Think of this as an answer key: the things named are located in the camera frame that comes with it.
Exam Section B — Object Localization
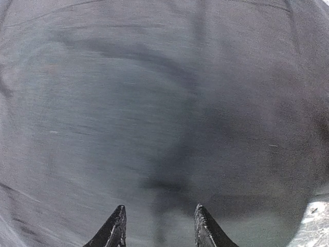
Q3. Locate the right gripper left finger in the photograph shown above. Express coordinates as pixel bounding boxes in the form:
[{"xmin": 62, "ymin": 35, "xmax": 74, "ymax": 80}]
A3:
[{"xmin": 83, "ymin": 205, "xmax": 126, "ymax": 247}]

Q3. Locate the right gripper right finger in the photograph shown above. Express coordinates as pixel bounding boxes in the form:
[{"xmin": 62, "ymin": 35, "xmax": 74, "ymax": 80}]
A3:
[{"xmin": 194, "ymin": 203, "xmax": 238, "ymax": 247}]

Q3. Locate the black long sleeve shirt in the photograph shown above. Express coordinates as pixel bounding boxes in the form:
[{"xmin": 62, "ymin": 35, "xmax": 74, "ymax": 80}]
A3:
[{"xmin": 1, "ymin": 1, "xmax": 328, "ymax": 246}]

